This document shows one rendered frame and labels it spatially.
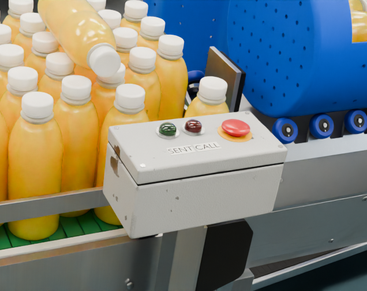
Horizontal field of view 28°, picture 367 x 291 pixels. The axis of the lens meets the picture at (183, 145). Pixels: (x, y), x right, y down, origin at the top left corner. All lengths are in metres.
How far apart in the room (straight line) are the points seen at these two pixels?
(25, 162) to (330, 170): 0.59
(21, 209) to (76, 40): 0.23
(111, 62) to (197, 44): 0.79
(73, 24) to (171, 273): 0.36
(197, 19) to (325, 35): 0.63
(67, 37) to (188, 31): 0.76
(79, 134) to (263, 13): 0.43
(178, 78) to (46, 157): 0.29
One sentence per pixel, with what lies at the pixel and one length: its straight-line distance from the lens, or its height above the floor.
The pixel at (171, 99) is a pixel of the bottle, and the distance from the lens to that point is 1.14.
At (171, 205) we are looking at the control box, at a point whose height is 1.04.
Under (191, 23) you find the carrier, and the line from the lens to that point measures 1.71.
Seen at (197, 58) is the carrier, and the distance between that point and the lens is 1.75.
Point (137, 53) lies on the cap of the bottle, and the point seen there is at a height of 1.10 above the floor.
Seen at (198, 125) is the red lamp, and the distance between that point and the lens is 0.89.
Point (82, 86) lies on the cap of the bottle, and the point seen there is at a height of 1.10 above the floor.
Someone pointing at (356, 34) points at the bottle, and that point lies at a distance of 1.24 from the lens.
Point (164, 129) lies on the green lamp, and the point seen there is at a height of 1.11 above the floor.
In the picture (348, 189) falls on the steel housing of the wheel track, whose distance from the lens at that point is 1.34.
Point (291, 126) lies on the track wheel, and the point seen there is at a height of 0.97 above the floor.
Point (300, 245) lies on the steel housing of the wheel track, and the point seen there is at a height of 0.67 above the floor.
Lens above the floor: 1.55
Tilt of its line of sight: 31 degrees down
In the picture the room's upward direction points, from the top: 9 degrees clockwise
